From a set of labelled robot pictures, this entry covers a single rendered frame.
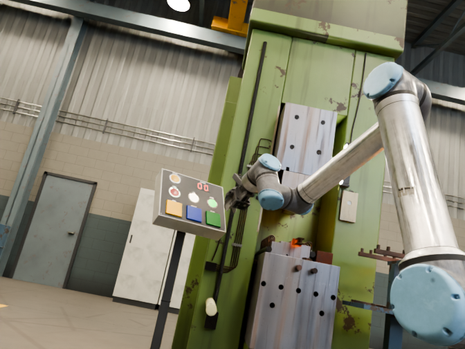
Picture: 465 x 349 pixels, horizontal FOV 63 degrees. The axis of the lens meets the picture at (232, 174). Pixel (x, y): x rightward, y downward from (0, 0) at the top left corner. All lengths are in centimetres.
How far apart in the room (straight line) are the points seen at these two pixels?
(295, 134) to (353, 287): 88
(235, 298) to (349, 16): 185
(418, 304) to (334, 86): 181
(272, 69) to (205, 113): 622
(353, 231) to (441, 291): 143
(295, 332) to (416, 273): 114
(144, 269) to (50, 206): 242
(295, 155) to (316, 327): 87
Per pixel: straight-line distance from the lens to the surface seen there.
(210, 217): 181
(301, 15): 264
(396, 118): 109
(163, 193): 178
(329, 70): 255
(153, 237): 732
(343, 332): 223
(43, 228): 844
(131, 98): 884
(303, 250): 202
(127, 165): 832
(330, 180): 141
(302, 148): 213
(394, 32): 277
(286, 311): 194
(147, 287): 730
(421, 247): 94
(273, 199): 141
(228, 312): 211
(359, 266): 225
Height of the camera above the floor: 75
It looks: 15 degrees up
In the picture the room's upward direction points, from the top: 11 degrees clockwise
